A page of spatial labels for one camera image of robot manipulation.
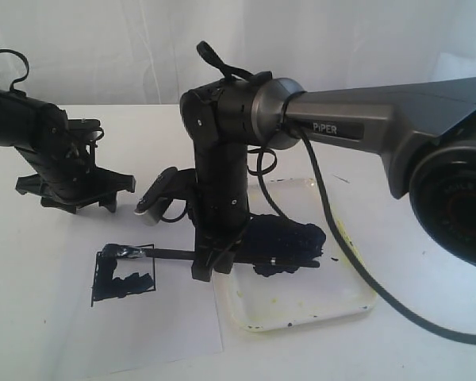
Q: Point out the black paintbrush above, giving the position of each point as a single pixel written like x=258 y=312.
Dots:
x=126 y=251

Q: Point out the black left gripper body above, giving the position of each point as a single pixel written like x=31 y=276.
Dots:
x=67 y=172

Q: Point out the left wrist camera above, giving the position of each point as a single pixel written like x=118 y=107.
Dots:
x=88 y=131

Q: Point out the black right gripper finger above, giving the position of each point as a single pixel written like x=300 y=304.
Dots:
x=202 y=267
x=225 y=262

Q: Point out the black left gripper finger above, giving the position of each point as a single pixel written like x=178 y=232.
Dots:
x=109 y=202
x=69 y=206

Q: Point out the white paper sheet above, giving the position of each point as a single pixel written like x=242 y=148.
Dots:
x=175 y=321

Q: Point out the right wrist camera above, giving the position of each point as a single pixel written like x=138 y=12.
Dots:
x=171 y=184

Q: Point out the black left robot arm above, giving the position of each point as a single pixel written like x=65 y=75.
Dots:
x=27 y=120

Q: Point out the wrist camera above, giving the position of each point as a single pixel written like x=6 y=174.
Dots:
x=171 y=184
x=88 y=131

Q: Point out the white backdrop curtain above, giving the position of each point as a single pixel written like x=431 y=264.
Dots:
x=144 y=52

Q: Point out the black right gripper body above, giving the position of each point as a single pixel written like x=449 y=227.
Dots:
x=221 y=203

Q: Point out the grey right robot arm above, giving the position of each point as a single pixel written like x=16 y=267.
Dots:
x=424 y=133

